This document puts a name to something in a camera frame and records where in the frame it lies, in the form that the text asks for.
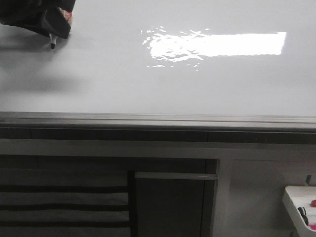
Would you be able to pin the white plastic marker bin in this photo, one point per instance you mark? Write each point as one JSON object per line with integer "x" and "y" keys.
{"x": 300, "y": 196}

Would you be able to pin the dark grey cabinet door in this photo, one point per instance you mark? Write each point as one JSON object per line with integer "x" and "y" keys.
{"x": 174, "y": 204}

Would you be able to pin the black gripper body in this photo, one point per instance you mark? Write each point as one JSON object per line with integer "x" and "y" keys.
{"x": 27, "y": 14}

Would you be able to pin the white dry-erase marker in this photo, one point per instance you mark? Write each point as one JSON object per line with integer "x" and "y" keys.
{"x": 52, "y": 42}

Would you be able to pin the black marker in bin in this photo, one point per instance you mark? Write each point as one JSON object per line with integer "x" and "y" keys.
{"x": 303, "y": 213}

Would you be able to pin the grey striped panel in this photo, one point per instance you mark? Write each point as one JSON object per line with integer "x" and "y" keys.
{"x": 39, "y": 203}

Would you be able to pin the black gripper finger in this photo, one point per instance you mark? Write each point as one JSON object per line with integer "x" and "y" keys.
{"x": 55, "y": 21}

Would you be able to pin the white whiteboard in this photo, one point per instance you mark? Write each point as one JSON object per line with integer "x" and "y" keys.
{"x": 203, "y": 57}

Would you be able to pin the grey aluminium whiteboard tray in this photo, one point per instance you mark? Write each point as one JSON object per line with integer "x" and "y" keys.
{"x": 175, "y": 128}

